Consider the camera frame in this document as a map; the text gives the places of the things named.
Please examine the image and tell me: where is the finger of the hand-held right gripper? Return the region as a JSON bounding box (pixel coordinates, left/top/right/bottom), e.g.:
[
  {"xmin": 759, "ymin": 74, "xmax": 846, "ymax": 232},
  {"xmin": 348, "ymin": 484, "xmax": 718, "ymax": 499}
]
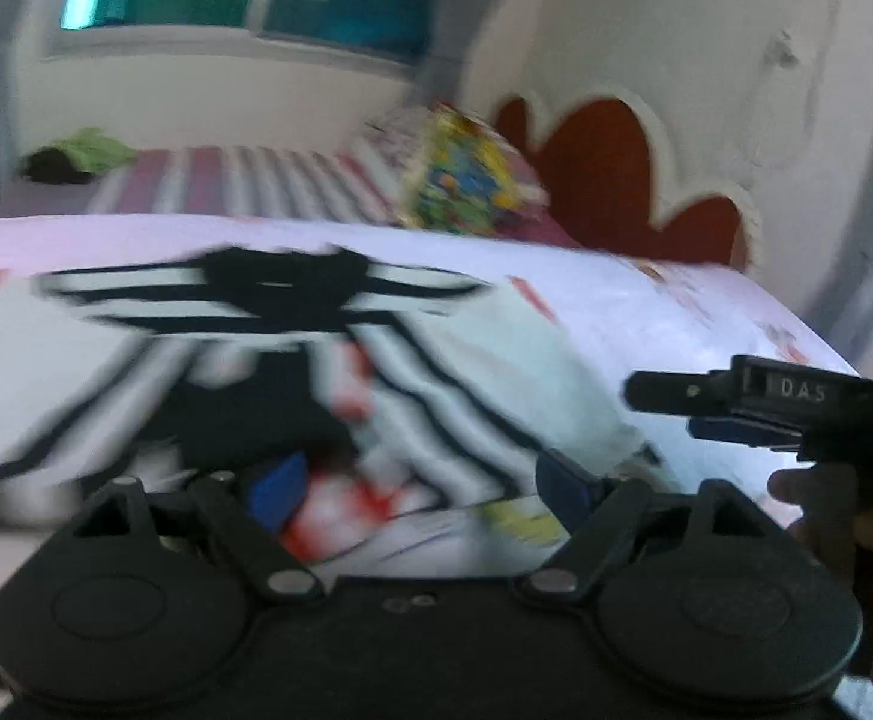
[
  {"xmin": 686, "ymin": 416, "xmax": 805, "ymax": 457},
  {"xmin": 622, "ymin": 369, "xmax": 737, "ymax": 417}
]

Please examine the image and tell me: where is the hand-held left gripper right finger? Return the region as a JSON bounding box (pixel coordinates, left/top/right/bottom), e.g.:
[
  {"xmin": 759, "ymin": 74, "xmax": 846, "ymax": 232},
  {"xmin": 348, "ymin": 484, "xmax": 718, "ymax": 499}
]
[{"xmin": 515, "ymin": 450, "xmax": 790, "ymax": 608}]

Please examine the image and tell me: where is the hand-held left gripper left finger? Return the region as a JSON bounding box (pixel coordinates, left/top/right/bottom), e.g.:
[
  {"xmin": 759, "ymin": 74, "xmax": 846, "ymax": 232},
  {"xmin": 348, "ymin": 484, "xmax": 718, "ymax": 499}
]
[{"xmin": 68, "ymin": 454, "xmax": 325, "ymax": 602}]

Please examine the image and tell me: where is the black red white striped shirt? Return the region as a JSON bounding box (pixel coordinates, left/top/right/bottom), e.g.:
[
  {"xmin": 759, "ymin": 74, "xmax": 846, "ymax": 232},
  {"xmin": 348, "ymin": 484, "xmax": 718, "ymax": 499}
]
[{"xmin": 0, "ymin": 244, "xmax": 666, "ymax": 563}]

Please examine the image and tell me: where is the person's right hand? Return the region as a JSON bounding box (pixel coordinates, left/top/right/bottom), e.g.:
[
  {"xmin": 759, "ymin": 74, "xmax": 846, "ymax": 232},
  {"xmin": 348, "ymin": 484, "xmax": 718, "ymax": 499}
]
[{"xmin": 770, "ymin": 463, "xmax": 873, "ymax": 601}]

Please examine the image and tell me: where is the pink floral bed sheet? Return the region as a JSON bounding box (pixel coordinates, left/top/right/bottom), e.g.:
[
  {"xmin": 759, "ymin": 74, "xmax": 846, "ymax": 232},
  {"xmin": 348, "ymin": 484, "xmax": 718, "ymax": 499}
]
[{"xmin": 0, "ymin": 214, "xmax": 865, "ymax": 720}]

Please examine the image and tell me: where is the maroon cloth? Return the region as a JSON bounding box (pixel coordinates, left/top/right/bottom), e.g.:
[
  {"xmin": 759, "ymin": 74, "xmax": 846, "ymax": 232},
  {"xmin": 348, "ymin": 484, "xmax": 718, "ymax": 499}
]
[{"xmin": 492, "ymin": 202, "xmax": 583, "ymax": 250}]

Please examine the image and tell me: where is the red and white headboard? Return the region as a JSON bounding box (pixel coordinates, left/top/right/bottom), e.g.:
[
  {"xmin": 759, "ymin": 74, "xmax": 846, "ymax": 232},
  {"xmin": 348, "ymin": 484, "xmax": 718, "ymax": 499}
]
[{"xmin": 490, "ymin": 88, "xmax": 761, "ymax": 272}]

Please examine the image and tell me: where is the colourful printed pillow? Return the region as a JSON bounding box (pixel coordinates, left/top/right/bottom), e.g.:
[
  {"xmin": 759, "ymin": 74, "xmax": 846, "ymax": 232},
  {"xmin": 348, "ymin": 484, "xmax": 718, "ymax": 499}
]
[{"xmin": 398, "ymin": 109, "xmax": 550, "ymax": 233}]

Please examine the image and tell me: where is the purple white striped bed sheet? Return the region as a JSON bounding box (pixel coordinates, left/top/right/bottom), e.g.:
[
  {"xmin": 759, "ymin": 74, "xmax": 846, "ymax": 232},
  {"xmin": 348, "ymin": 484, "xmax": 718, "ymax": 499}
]
[{"xmin": 0, "ymin": 146, "xmax": 407, "ymax": 226}]

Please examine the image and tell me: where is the striped pillow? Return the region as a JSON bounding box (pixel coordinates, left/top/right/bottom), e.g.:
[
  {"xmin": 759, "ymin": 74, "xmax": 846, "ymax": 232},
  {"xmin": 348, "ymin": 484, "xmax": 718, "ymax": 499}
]
[{"xmin": 361, "ymin": 105, "xmax": 437, "ymax": 185}]

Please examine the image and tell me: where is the green cloth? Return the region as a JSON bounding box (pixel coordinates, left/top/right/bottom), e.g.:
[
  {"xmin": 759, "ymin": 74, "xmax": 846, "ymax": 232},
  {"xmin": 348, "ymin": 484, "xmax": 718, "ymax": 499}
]
[{"xmin": 57, "ymin": 127, "xmax": 141, "ymax": 173}]

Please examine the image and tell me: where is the dark cloth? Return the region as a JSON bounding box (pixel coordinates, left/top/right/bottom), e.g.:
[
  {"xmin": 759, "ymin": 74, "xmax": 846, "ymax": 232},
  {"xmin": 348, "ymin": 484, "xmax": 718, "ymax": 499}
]
[{"xmin": 20, "ymin": 150, "xmax": 96, "ymax": 185}]

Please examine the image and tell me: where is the grey curtain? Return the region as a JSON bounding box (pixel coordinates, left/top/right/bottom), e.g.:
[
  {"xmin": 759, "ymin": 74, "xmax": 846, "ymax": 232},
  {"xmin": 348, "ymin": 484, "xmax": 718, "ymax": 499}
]
[{"xmin": 406, "ymin": 7, "xmax": 475, "ymax": 117}]

